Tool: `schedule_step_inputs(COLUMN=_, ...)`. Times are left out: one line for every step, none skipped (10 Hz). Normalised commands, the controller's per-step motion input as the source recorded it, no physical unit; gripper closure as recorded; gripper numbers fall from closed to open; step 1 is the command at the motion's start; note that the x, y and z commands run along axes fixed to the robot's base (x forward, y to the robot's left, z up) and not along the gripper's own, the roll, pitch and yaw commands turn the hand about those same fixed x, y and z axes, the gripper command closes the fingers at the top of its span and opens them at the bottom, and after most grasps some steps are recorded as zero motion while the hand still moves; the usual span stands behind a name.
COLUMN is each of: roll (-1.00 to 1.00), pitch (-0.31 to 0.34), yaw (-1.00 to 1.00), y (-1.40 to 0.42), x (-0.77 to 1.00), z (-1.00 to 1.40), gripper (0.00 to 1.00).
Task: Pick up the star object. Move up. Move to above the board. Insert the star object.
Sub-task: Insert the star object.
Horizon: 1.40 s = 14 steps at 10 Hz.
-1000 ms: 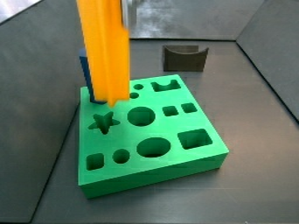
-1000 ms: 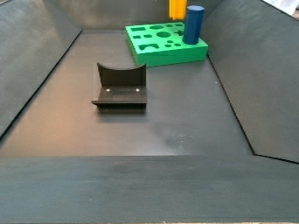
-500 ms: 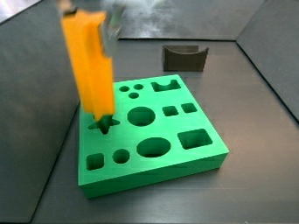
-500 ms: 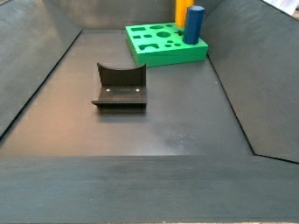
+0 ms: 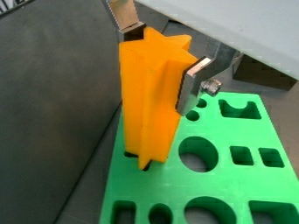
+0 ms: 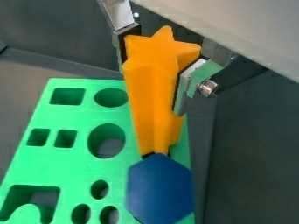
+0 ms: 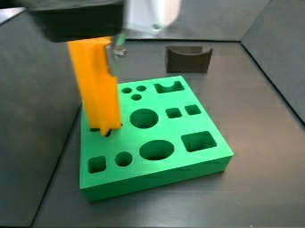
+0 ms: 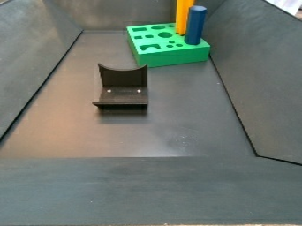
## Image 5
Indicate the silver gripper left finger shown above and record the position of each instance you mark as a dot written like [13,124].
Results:
[129,27]

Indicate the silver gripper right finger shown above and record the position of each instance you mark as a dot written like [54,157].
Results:
[197,78]

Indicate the yellow star prism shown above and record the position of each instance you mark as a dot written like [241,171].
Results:
[152,63]

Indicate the green shape sorting board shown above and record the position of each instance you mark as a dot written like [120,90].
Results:
[227,168]

